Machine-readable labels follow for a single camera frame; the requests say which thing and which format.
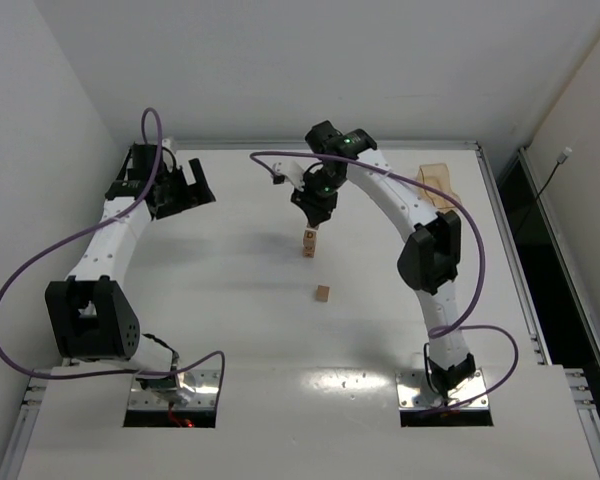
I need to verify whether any wooden block letter D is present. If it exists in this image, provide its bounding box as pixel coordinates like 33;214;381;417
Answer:
303;229;317;243

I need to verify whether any wooden block with print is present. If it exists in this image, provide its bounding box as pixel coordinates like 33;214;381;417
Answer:
303;239;316;258

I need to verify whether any plain wooden block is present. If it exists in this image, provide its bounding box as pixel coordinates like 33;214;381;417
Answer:
314;285;330;302

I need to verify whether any transparent amber plastic tray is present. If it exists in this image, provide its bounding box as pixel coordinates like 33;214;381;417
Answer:
415;163;461;212

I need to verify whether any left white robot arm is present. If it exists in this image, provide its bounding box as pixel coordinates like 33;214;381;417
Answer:
45;138;215;407

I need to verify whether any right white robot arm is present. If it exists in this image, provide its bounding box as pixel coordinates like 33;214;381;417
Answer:
291;120;461;333

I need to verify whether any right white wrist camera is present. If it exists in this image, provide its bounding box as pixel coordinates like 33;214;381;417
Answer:
272;161;305;190

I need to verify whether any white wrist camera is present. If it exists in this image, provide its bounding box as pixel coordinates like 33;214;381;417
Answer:
272;161;305;190
161;137;178;162

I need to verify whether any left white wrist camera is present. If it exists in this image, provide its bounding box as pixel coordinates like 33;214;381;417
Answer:
161;137;178;162

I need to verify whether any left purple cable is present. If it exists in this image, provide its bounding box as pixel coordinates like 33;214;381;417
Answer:
0;106;226;381

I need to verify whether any purple cable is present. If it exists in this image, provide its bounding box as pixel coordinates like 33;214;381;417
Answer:
0;106;226;381
249;150;519;416

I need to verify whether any aluminium table frame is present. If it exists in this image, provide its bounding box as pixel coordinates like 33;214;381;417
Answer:
0;140;600;480

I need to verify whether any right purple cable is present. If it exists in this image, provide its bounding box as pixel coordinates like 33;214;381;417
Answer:
249;150;519;416

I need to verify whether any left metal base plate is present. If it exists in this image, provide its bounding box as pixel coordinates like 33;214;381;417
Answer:
127;369;220;412

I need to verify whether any metal base plate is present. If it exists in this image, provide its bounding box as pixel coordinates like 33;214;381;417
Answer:
396;368;489;412
127;369;220;412

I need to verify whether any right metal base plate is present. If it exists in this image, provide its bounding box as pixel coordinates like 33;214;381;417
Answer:
396;368;489;412

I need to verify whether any black wall cable with plug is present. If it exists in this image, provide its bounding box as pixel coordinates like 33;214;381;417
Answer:
517;146;573;221

